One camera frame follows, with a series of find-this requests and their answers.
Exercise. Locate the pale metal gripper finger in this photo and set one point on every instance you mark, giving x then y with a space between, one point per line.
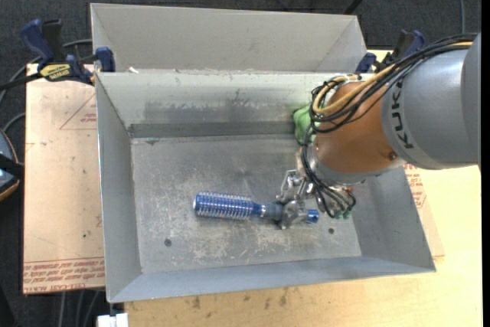
293 218
286 200

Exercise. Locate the blue round hairbrush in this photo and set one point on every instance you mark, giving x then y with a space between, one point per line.
226 206

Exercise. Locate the green cloth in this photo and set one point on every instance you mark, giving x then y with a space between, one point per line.
302 120

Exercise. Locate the grey metal bin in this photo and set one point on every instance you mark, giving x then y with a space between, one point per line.
214 180

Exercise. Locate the brown cardboard board red print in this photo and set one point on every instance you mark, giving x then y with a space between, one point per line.
61 184

